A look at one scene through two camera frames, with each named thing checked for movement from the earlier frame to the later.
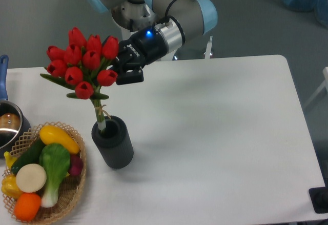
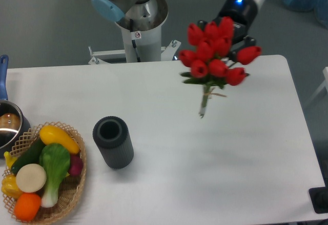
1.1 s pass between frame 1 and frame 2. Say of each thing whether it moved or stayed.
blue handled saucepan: stayed
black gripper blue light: moved
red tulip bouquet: moved
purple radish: stayed
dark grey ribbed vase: stayed
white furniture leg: stayed
